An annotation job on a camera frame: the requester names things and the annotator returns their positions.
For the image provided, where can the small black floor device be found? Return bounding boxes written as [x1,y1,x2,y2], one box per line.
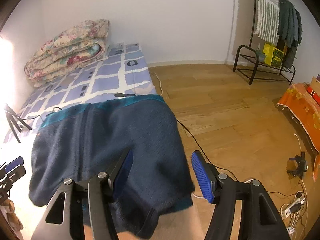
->
[287,151,308,179]

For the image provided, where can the blue checked bed sheet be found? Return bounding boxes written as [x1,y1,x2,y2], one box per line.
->
[4,44,164,145]

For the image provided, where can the beige blanket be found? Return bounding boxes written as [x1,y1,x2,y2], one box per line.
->
[0,140,198,240]

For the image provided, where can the folded floral quilt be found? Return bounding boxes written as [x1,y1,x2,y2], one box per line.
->
[24,19,110,88]

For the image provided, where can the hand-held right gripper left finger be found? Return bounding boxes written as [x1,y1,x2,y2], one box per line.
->
[31,149,134,240]

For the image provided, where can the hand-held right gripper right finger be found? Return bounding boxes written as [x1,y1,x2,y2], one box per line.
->
[191,150,292,240]

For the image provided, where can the yellow box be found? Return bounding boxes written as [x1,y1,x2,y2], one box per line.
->
[262,42,285,68]

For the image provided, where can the white extension cable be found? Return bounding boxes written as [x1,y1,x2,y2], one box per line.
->
[150,71,163,96]

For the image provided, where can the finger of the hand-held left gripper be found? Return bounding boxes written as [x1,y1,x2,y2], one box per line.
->
[0,165,26,184]
[4,156,25,172]

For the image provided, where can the black metal clothes rack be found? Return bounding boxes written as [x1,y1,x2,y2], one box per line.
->
[232,0,304,85]

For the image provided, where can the striped white towel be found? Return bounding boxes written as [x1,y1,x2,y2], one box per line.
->
[253,0,280,42]

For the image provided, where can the white power strip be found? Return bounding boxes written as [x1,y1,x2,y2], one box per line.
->
[280,191,307,218]

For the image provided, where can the white charging cable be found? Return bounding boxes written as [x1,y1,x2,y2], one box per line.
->
[280,132,310,238]

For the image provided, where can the teal plaid fleece jacket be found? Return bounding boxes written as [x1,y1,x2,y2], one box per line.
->
[29,94,195,239]

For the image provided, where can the orange floral cloth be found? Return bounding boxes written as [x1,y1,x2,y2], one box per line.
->
[276,82,320,153]

